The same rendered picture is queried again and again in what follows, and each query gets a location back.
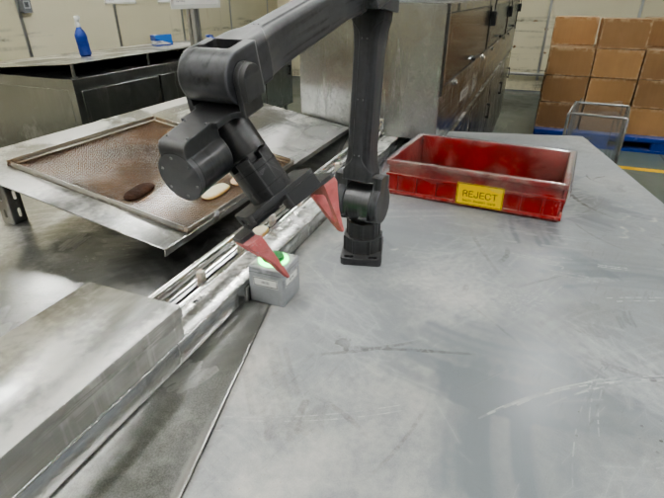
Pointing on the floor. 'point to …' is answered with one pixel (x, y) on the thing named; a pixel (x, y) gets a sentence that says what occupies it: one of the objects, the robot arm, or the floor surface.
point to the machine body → (486, 102)
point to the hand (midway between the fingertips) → (311, 248)
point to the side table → (462, 356)
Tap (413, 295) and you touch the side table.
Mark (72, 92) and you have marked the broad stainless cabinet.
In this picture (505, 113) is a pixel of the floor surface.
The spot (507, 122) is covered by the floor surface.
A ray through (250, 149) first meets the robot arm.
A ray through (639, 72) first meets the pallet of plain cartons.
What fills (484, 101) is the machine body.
